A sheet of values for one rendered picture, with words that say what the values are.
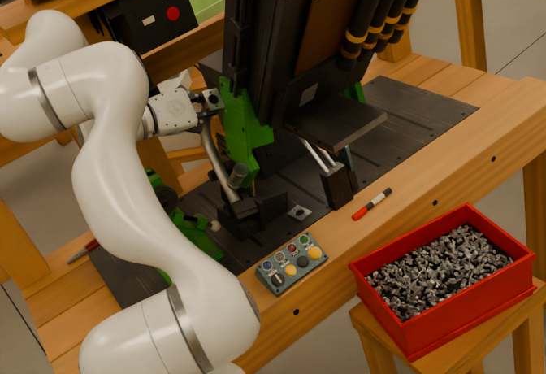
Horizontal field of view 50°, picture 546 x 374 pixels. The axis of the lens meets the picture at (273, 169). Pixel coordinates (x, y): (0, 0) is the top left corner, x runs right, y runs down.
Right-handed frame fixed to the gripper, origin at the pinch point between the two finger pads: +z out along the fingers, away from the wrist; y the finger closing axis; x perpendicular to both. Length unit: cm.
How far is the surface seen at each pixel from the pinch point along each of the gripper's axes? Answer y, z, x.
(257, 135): -12.6, 6.5, -4.2
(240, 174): -19.4, 0.1, -0.2
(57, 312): -29, -45, 38
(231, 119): -6.5, 2.7, -2.6
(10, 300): 10, -51, 213
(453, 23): 78, 276, 154
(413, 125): -21, 58, 3
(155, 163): 0.5, -7.4, 33.5
